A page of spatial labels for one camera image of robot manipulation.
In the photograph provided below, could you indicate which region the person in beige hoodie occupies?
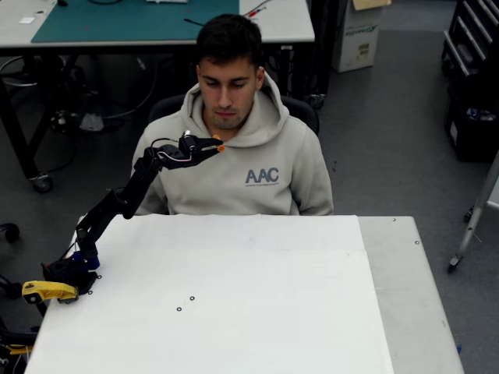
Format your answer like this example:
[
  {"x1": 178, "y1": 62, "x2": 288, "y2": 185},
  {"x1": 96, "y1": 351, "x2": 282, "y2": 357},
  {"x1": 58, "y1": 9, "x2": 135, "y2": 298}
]
[{"x1": 132, "y1": 13, "x2": 335, "y2": 217}]

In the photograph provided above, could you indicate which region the black office chair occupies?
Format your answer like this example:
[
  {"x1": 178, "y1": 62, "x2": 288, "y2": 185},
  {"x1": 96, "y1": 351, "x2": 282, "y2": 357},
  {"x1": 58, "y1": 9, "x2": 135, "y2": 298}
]
[{"x1": 147, "y1": 93, "x2": 320, "y2": 137}]

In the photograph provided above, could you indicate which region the white object on floor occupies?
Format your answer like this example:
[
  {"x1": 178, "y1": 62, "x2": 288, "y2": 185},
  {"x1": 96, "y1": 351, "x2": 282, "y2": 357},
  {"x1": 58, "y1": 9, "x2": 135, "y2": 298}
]
[{"x1": 79, "y1": 112, "x2": 104, "y2": 132}]

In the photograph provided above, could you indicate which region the white paper sheet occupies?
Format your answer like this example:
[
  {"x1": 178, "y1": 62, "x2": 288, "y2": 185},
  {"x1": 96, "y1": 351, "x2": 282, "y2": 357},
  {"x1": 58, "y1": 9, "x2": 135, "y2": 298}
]
[{"x1": 23, "y1": 213, "x2": 395, "y2": 374}]

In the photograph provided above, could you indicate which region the red pen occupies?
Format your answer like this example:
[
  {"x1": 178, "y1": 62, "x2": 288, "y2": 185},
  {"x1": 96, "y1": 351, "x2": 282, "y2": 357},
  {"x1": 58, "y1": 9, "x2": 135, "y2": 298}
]
[{"x1": 239, "y1": 5, "x2": 268, "y2": 19}]

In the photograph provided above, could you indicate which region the green cutting mat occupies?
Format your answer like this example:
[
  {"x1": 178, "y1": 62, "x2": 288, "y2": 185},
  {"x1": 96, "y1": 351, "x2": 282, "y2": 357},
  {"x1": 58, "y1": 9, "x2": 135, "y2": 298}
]
[{"x1": 30, "y1": 0, "x2": 240, "y2": 44}]

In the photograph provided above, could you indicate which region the white cardboard box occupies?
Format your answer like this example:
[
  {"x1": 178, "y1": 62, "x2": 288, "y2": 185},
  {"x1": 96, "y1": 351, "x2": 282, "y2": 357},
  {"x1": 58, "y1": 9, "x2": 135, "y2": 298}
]
[{"x1": 331, "y1": 0, "x2": 381, "y2": 74}]

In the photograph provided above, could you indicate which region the black chair caster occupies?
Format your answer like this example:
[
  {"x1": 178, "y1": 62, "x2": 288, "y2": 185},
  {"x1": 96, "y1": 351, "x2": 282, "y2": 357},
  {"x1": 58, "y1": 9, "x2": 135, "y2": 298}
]
[{"x1": 0, "y1": 222, "x2": 20, "y2": 243}]

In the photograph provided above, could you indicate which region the yellow clamp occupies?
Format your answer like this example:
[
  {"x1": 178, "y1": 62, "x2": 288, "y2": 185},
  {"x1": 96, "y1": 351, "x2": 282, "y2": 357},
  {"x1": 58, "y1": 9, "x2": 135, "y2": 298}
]
[{"x1": 21, "y1": 280, "x2": 80, "y2": 305}]

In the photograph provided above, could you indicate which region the manila folder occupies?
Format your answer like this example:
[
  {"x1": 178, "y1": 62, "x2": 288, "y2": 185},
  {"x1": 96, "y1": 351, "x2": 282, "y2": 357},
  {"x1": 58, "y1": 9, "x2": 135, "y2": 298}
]
[{"x1": 352, "y1": 0, "x2": 392, "y2": 11}]

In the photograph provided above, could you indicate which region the black bin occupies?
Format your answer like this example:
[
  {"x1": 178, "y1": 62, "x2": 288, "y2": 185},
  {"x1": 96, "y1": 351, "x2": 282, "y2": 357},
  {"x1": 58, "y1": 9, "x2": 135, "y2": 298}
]
[{"x1": 444, "y1": 77, "x2": 499, "y2": 163}]

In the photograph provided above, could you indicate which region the grey metal stand leg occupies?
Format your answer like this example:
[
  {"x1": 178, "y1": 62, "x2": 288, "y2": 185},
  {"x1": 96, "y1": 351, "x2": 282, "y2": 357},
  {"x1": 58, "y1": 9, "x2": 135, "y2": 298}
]
[{"x1": 448, "y1": 151, "x2": 499, "y2": 274}]

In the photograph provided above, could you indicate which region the black drawer cabinet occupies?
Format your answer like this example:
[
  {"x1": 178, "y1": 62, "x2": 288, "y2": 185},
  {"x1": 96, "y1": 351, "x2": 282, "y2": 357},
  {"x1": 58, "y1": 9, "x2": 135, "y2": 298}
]
[{"x1": 441, "y1": 0, "x2": 499, "y2": 79}]

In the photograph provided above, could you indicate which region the white red servo wire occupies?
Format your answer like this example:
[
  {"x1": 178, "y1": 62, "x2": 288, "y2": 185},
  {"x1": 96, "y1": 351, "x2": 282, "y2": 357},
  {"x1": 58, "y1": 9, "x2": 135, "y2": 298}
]
[{"x1": 157, "y1": 149, "x2": 195, "y2": 164}]

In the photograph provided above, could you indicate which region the grey workbench with black frame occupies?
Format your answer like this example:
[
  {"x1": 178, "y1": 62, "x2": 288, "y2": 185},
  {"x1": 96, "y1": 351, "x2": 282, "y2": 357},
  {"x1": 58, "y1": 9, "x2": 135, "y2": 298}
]
[{"x1": 0, "y1": 0, "x2": 316, "y2": 194}]

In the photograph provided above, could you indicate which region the chrome stool ring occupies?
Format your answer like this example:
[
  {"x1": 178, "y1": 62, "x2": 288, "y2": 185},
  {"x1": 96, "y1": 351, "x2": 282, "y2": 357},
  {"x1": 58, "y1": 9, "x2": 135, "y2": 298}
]
[{"x1": 0, "y1": 55, "x2": 40, "y2": 87}]

